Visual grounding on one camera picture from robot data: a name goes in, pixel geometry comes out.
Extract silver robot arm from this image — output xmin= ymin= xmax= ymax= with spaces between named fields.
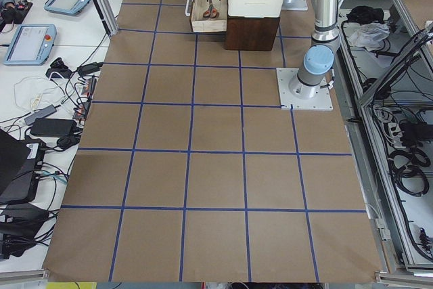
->
xmin=288 ymin=0 xmax=340 ymax=99

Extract white crumpled cloth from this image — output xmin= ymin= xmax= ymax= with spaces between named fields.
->
xmin=348 ymin=22 xmax=390 ymax=51

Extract near blue teach pendant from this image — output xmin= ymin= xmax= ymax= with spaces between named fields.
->
xmin=3 ymin=24 xmax=57 ymax=66

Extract orange grey handled scissors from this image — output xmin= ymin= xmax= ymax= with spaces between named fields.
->
xmin=202 ymin=0 xmax=219 ymax=19

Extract dark wooden drawer cabinet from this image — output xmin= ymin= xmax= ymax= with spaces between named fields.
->
xmin=185 ymin=0 xmax=280 ymax=51

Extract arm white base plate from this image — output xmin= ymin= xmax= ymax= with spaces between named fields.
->
xmin=276 ymin=68 xmax=333 ymax=111
xmin=281 ymin=0 xmax=308 ymax=12

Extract seated person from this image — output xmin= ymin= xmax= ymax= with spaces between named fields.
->
xmin=0 ymin=0 xmax=15 ymax=10

